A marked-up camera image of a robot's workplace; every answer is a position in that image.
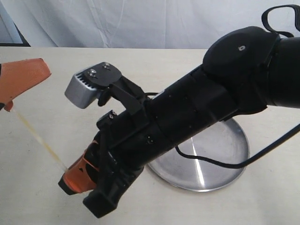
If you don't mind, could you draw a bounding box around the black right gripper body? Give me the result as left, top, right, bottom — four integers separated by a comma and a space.
83, 110, 176, 218

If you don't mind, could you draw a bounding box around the thin beige flexible strip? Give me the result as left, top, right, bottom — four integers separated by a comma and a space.
12, 108, 68, 172

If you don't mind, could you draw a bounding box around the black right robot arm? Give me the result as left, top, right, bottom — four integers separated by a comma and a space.
58, 26, 300, 218

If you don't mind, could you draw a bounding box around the round stainless steel plate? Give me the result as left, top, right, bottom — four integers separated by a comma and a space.
149, 119, 250, 192

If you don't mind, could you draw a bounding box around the white backdrop cloth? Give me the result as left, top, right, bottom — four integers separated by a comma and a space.
1, 0, 298, 49

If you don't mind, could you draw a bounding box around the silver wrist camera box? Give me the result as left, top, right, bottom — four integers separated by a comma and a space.
65, 68, 102, 109

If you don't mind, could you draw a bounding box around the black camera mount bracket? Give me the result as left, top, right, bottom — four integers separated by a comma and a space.
83, 62, 145, 115

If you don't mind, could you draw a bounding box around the black camera cable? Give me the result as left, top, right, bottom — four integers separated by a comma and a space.
175, 124, 300, 169

